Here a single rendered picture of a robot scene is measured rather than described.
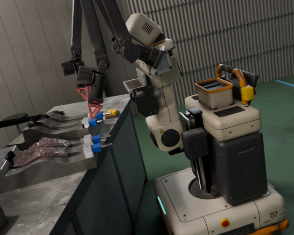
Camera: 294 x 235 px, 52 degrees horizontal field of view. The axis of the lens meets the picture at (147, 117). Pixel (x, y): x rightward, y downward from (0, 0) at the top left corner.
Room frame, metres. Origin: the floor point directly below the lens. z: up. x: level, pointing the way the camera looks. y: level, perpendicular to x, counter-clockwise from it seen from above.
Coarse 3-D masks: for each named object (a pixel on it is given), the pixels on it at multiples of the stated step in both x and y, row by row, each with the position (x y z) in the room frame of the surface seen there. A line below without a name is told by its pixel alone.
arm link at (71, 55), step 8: (72, 0) 1.83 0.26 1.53; (72, 8) 1.79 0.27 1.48; (80, 8) 1.79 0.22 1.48; (72, 16) 1.77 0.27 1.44; (80, 16) 1.77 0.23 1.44; (72, 24) 1.74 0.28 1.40; (80, 24) 1.75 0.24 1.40; (72, 32) 1.72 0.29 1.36; (80, 32) 1.73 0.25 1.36; (72, 40) 1.69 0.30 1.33; (80, 40) 1.71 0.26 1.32; (72, 48) 1.67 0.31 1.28; (80, 48) 1.68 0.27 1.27; (72, 56) 1.66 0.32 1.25
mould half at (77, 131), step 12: (36, 120) 1.70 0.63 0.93; (48, 120) 1.69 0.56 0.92; (24, 132) 1.57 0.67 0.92; (36, 132) 1.55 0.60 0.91; (48, 132) 1.55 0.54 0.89; (60, 132) 1.53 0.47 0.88; (72, 132) 1.51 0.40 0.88; (84, 132) 1.50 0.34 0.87; (96, 132) 1.58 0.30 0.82; (12, 144) 1.59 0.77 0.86; (24, 144) 1.57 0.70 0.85
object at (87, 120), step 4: (84, 120) 1.54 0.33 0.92; (88, 120) 1.55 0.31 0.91; (92, 120) 1.55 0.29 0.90; (96, 120) 1.55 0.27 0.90; (100, 120) 1.54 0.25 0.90; (104, 120) 1.54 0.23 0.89; (84, 124) 1.54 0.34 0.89; (88, 124) 1.54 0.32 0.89; (92, 124) 1.54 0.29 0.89; (96, 124) 1.53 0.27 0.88
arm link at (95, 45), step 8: (80, 0) 1.34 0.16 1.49; (88, 0) 1.34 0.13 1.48; (88, 8) 1.34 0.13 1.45; (88, 16) 1.34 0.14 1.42; (96, 16) 1.34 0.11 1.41; (88, 24) 1.33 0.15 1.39; (96, 24) 1.34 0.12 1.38; (88, 32) 1.35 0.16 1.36; (96, 32) 1.34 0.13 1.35; (96, 40) 1.33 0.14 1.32; (96, 48) 1.33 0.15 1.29; (104, 48) 1.33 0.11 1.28; (96, 56) 1.33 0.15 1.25; (104, 56) 1.33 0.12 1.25
